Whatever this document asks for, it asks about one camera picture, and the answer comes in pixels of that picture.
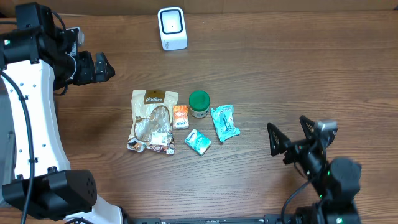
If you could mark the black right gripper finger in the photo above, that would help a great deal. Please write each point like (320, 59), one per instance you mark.
(279, 142)
(308, 126)

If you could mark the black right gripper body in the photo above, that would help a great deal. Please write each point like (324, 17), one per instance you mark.
(312, 165)

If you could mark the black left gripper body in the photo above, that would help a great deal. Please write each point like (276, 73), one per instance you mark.
(85, 69)

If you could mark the teal tissue pack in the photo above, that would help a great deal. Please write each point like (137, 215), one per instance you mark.
(223, 121)

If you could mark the brown clear snack bag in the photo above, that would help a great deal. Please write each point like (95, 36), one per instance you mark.
(152, 121)

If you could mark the small teal gum pack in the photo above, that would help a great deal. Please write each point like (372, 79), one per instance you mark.
(198, 142)

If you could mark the orange white small box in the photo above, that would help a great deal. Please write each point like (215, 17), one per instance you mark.
(180, 114)

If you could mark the green lid jar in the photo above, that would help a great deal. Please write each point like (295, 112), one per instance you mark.
(199, 103)

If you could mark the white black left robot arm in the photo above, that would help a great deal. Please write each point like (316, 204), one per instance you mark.
(37, 59)

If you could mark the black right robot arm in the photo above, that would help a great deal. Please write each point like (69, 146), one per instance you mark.
(336, 182)

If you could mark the white barcode scanner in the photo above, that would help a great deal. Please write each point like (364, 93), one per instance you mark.
(173, 34)

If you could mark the grey plastic mesh basket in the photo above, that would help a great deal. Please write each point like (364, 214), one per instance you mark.
(7, 139)

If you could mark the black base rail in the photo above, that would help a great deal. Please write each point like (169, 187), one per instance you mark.
(267, 219)

